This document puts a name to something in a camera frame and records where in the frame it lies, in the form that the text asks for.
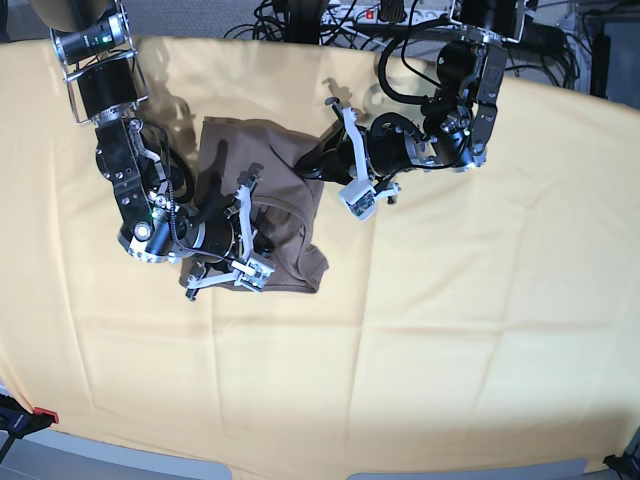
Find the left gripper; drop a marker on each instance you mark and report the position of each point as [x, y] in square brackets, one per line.
[389, 145]

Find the brown T-shirt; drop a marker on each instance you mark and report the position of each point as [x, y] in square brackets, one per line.
[284, 205]

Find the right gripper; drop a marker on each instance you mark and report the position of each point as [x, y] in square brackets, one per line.
[219, 237]

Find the table clamp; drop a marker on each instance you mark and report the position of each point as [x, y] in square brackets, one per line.
[18, 422]
[626, 466]

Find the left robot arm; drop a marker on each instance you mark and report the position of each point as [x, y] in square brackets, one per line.
[458, 118]

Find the left table clamp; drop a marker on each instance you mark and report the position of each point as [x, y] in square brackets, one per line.
[18, 422]

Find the white power strip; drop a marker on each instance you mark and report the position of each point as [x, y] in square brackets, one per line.
[340, 13]

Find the right table clamp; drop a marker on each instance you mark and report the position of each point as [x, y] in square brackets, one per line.
[626, 466]

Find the yellow tablecloth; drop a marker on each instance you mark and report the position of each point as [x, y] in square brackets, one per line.
[487, 319]

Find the black power adapter box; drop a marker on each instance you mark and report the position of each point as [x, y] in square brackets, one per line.
[541, 39]

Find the black stand centre background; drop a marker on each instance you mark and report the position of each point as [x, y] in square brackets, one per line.
[304, 21]

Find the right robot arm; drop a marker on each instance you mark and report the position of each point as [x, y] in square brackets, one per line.
[152, 184]

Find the black post right background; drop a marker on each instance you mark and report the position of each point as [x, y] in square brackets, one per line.
[600, 61]

